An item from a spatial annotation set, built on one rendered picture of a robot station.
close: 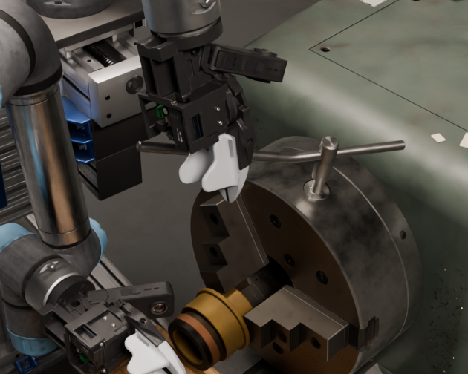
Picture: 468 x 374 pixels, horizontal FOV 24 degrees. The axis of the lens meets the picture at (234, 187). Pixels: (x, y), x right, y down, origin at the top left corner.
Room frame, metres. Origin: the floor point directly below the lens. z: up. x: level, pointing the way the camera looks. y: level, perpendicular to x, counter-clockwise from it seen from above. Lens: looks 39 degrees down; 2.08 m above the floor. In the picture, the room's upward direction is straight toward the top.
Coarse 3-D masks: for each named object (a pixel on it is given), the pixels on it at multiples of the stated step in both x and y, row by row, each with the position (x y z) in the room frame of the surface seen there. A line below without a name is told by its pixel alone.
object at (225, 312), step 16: (208, 288) 0.97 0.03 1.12; (192, 304) 0.95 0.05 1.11; (208, 304) 0.95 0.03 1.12; (224, 304) 0.95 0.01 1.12; (240, 304) 0.96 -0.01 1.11; (176, 320) 0.93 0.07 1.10; (192, 320) 0.93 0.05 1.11; (208, 320) 0.92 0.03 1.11; (224, 320) 0.93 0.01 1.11; (240, 320) 0.93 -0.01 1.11; (176, 336) 0.94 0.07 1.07; (192, 336) 0.90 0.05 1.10; (208, 336) 0.91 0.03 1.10; (224, 336) 0.91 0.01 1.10; (240, 336) 0.92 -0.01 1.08; (192, 352) 0.93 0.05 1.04; (208, 352) 0.89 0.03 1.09; (224, 352) 0.91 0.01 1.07; (208, 368) 0.89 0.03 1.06
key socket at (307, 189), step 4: (312, 180) 1.04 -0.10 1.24; (308, 184) 1.04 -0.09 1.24; (324, 184) 1.04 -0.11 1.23; (304, 188) 1.03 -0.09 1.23; (308, 188) 1.03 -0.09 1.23; (324, 188) 1.03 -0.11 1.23; (328, 188) 1.03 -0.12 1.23; (308, 192) 1.02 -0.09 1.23; (324, 192) 1.03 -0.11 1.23; (328, 192) 1.03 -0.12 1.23; (312, 196) 1.02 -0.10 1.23; (316, 196) 1.02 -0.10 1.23; (320, 196) 1.02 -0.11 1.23; (324, 196) 1.02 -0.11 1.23
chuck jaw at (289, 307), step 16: (288, 288) 0.99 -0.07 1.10; (272, 304) 0.96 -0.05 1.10; (288, 304) 0.96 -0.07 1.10; (304, 304) 0.96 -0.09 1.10; (256, 320) 0.93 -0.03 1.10; (272, 320) 0.94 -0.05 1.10; (288, 320) 0.93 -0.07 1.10; (304, 320) 0.93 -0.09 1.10; (320, 320) 0.93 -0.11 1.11; (336, 320) 0.93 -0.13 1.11; (256, 336) 0.93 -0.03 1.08; (272, 336) 0.93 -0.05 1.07; (288, 336) 0.91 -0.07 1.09; (304, 336) 0.92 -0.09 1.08; (320, 336) 0.90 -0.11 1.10; (336, 336) 0.91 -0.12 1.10; (352, 336) 0.92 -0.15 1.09; (368, 336) 0.93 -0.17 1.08; (320, 352) 0.90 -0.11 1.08; (336, 352) 0.91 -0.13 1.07
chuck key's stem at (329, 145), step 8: (328, 136) 1.02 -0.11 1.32; (320, 144) 1.02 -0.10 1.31; (328, 144) 1.01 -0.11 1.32; (336, 144) 1.01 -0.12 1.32; (320, 152) 1.01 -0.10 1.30; (328, 152) 1.01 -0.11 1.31; (336, 152) 1.01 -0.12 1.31; (320, 160) 1.01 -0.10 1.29; (328, 160) 1.01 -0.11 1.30; (320, 168) 1.01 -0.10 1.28; (328, 168) 1.01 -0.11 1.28; (312, 176) 1.02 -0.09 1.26; (320, 176) 1.01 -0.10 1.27; (328, 176) 1.02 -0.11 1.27; (312, 184) 1.03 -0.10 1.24; (320, 184) 1.02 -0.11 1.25; (312, 192) 1.02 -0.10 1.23; (320, 192) 1.02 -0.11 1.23
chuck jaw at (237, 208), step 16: (208, 208) 1.05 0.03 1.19; (224, 208) 1.04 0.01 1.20; (240, 208) 1.05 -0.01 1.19; (208, 224) 1.05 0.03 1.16; (224, 224) 1.02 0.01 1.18; (240, 224) 1.03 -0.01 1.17; (208, 240) 1.03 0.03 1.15; (224, 240) 1.01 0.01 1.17; (240, 240) 1.02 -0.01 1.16; (256, 240) 1.03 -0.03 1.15; (208, 256) 1.02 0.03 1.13; (224, 256) 1.00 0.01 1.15; (240, 256) 1.01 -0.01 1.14; (256, 256) 1.02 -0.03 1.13; (208, 272) 0.99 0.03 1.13; (224, 272) 0.98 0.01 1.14; (240, 272) 0.99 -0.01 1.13; (224, 288) 0.97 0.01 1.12
